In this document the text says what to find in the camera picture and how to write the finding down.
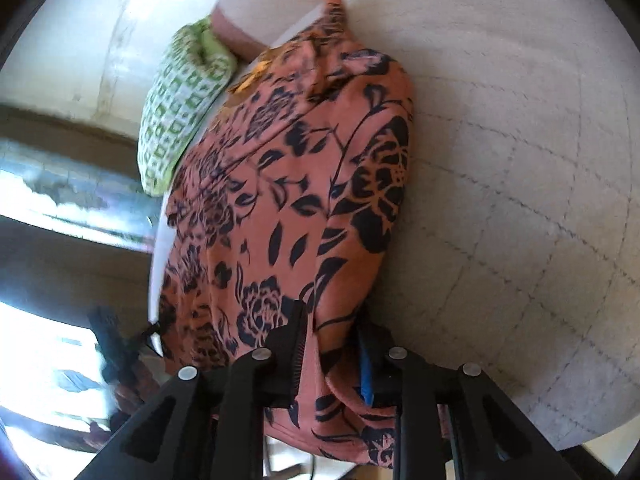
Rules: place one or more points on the orange black floral garment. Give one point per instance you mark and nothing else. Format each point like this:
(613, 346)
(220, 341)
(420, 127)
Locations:
(300, 160)

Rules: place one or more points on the green white patterned pillow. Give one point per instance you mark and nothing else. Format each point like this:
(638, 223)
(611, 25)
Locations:
(175, 110)

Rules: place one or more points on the patterned glass window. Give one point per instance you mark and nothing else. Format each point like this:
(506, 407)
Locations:
(60, 190)

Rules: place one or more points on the white quilted bed cover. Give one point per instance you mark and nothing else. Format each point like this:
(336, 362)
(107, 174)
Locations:
(500, 185)

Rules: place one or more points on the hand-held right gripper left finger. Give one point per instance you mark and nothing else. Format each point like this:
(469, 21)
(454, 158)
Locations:
(299, 345)

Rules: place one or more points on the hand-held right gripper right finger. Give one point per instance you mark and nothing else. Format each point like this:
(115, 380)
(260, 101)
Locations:
(367, 367)

